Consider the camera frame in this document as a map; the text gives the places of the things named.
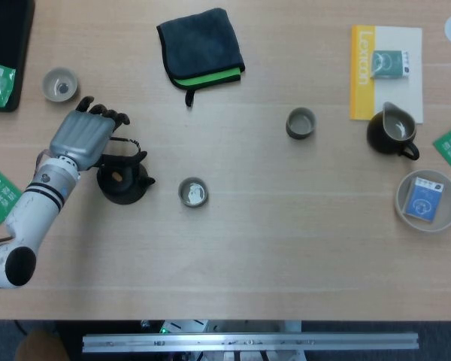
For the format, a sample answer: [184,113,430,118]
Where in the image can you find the black teapot with bail handle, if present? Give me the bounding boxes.
[96,137,157,206]

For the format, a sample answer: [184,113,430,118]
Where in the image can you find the black rectangular tray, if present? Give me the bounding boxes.
[0,0,36,113]

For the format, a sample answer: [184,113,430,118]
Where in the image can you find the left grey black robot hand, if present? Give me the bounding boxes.
[48,96,150,170]

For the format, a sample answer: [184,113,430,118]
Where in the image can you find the grey green microfibre cloth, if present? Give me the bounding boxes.
[156,7,246,108]

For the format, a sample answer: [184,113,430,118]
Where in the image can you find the dark cylindrical tea cup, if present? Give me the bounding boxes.
[177,177,210,208]
[285,107,318,141]

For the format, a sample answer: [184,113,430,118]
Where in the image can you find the yellow white Lexicon booklet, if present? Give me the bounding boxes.
[350,25,425,124]

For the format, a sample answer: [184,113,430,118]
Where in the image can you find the orange brown rounded object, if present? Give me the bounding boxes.
[14,329,67,361]

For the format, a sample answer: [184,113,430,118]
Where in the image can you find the teal card box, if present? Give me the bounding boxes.
[371,49,413,80]

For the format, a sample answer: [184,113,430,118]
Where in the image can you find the blue card box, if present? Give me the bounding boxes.
[403,176,445,223]

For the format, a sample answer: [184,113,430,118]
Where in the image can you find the beige flared tea bowl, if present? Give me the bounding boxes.
[41,67,80,103]

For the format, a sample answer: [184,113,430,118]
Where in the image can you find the black ceramic pitcher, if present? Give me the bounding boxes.
[366,101,420,162]

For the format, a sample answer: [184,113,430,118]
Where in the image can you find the aluminium rail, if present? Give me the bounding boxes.
[81,331,420,353]

